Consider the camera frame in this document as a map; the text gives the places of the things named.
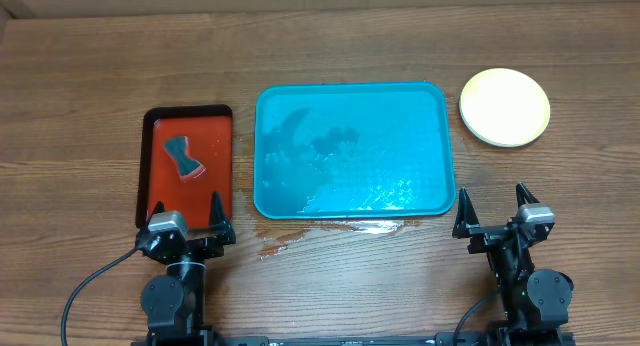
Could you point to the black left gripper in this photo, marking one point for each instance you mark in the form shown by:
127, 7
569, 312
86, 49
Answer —
221, 232

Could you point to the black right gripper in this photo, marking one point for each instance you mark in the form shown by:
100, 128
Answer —
486, 235

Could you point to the orange green sponge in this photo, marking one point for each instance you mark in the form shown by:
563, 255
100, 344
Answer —
177, 148

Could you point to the yellow plate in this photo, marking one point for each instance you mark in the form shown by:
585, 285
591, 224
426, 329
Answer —
503, 131
503, 92

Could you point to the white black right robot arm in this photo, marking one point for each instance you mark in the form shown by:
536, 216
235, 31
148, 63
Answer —
535, 301

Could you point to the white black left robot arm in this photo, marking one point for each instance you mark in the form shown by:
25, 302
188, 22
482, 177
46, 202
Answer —
175, 302

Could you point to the red black sponge tray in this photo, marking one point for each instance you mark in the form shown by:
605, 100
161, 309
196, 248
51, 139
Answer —
209, 129

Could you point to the teal plastic tray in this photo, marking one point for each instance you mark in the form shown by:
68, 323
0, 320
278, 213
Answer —
374, 150

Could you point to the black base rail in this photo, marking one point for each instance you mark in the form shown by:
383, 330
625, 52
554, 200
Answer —
439, 339

